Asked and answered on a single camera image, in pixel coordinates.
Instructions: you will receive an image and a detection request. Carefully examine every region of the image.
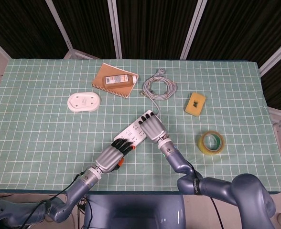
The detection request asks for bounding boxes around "black curtain panel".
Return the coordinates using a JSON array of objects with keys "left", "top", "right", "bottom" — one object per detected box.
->
[
  {"left": 116, "top": 0, "right": 199, "bottom": 60},
  {"left": 187, "top": 0, "right": 281, "bottom": 70},
  {"left": 51, "top": 0, "right": 119, "bottom": 59},
  {"left": 0, "top": 0, "right": 68, "bottom": 60}
]

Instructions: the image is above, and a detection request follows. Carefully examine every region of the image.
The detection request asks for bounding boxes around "brown liquid bottle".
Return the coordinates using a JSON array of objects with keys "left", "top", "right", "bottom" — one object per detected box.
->
[{"left": 104, "top": 74, "right": 138, "bottom": 90}]

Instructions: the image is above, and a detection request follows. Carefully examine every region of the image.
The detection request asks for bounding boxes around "yellow tape roll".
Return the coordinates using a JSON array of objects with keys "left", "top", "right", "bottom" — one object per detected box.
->
[{"left": 197, "top": 130, "right": 226, "bottom": 156}]

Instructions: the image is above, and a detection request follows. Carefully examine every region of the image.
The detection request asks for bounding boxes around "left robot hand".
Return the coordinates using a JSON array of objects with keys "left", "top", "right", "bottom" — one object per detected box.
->
[{"left": 94, "top": 137, "right": 134, "bottom": 174}]

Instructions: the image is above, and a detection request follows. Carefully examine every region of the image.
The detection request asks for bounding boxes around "white power strip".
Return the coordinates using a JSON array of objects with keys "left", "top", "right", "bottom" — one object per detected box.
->
[{"left": 113, "top": 110, "right": 157, "bottom": 147}]

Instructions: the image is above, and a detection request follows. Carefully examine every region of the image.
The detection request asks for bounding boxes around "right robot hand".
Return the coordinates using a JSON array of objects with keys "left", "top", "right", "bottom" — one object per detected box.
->
[{"left": 138, "top": 113, "right": 171, "bottom": 144}]

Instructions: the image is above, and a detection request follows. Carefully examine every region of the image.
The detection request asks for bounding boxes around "white oval plastic base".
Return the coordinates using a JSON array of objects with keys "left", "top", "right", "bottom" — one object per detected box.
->
[{"left": 67, "top": 91, "right": 102, "bottom": 113}]

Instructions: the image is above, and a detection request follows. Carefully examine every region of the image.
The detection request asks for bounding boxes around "green checked tablecloth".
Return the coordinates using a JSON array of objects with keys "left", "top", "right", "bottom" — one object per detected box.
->
[{"left": 0, "top": 58, "right": 281, "bottom": 193}]

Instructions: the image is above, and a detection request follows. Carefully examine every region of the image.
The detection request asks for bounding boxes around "brown spiral notebook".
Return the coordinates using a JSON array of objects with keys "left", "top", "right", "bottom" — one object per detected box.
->
[{"left": 91, "top": 62, "right": 139, "bottom": 98}]

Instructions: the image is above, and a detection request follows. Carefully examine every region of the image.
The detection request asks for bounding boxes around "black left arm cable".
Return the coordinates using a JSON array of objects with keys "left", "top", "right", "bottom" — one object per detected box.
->
[{"left": 23, "top": 170, "right": 88, "bottom": 229}]

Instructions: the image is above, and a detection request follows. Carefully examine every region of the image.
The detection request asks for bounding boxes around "yellow sponge block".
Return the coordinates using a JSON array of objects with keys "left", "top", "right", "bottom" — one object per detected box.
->
[{"left": 184, "top": 92, "right": 207, "bottom": 117}]

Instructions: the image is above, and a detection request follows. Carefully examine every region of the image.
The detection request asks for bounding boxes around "grey cable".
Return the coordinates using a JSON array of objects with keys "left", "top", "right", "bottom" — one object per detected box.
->
[{"left": 140, "top": 68, "right": 177, "bottom": 115}]

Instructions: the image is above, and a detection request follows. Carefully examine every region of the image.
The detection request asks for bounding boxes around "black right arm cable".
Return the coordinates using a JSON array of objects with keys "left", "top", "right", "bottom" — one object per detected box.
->
[{"left": 185, "top": 159, "right": 220, "bottom": 229}]

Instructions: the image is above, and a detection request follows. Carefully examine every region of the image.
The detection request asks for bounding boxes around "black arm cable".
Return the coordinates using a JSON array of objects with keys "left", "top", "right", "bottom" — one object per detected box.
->
[
  {"left": 185, "top": 159, "right": 220, "bottom": 229},
  {"left": 23, "top": 170, "right": 88, "bottom": 229}
]

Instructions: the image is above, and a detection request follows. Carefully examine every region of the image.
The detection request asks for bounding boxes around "blue robot torso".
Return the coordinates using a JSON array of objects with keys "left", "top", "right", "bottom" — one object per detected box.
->
[{"left": 83, "top": 194, "right": 186, "bottom": 229}]

